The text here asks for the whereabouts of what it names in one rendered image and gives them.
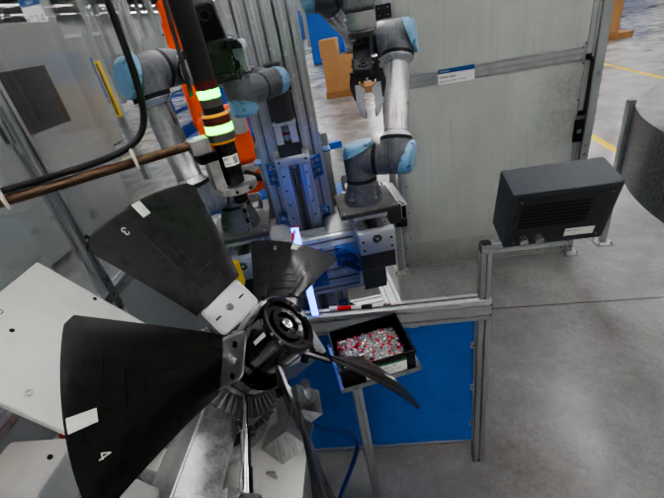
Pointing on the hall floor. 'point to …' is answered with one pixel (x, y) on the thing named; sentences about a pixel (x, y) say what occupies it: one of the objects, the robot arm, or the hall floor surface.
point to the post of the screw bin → (367, 441)
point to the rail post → (480, 388)
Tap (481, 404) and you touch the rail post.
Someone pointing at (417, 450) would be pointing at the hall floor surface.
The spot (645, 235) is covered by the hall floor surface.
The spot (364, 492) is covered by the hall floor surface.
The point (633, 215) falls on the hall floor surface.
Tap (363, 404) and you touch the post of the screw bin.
